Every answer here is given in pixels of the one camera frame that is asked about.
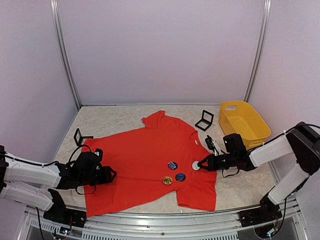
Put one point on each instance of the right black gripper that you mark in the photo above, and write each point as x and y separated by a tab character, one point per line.
212	165

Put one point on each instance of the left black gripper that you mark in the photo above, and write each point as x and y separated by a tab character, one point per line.
106	176

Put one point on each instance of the red t-shirt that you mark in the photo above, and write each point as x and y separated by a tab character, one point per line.
141	156

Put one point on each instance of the yellow sunflower brooch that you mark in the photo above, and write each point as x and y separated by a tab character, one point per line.
167	180

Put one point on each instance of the black case with yellow brooch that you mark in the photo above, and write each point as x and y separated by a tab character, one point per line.
206	121

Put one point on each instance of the black case with teal brooch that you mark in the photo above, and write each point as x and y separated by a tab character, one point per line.
79	138

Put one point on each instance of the yellow plastic basket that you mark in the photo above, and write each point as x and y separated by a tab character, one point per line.
241	118

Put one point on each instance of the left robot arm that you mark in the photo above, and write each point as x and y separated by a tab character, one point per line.
37	184

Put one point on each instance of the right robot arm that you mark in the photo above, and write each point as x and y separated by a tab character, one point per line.
301	140

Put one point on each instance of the dark blue pinned badge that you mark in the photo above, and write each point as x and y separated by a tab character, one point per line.
172	165

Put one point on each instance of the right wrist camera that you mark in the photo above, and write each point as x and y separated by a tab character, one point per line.
212	145

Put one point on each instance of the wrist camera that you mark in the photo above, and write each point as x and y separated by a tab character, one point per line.
99	153
212	145

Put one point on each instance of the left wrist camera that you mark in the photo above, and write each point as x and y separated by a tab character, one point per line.
99	153

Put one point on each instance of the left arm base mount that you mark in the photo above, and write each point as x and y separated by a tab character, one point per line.
66	216

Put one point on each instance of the front aluminium rail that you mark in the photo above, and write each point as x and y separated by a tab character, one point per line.
218	225

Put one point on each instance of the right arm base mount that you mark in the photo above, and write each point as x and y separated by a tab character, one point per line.
257	216

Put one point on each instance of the left aluminium frame post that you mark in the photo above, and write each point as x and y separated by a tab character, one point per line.
54	6

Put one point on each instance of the aluminium frame post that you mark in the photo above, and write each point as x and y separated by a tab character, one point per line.
54	6
259	49

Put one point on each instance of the right aluminium frame post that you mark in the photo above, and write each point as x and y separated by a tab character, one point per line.
259	49

